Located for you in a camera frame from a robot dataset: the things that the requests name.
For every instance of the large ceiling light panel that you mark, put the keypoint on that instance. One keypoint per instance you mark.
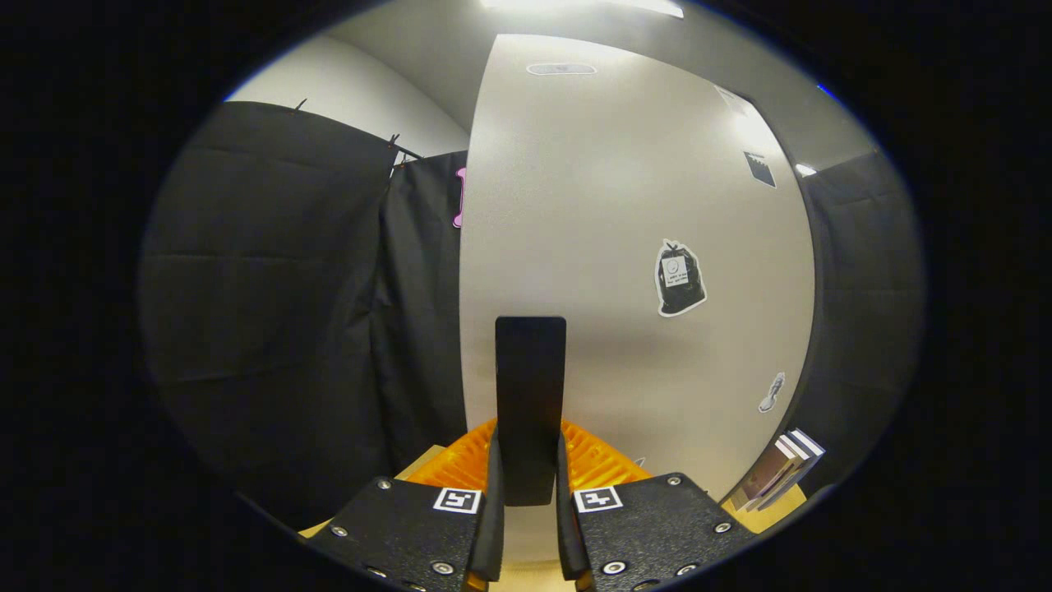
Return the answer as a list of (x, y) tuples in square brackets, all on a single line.
[(583, 5)]

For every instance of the black backdrop cloth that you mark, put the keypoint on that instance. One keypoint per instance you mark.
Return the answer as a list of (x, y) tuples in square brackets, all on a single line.
[(263, 288)]

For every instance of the beige cabinet door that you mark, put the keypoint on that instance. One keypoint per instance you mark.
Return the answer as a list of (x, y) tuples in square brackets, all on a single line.
[(592, 205)]

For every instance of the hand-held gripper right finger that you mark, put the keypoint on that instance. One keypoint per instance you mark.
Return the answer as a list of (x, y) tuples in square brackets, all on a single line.
[(649, 534)]

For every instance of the small ceiling light panel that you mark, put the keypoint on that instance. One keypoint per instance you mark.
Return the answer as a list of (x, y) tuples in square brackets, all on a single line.
[(805, 170)]

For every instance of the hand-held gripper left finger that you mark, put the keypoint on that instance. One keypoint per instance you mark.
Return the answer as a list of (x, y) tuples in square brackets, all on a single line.
[(411, 534)]

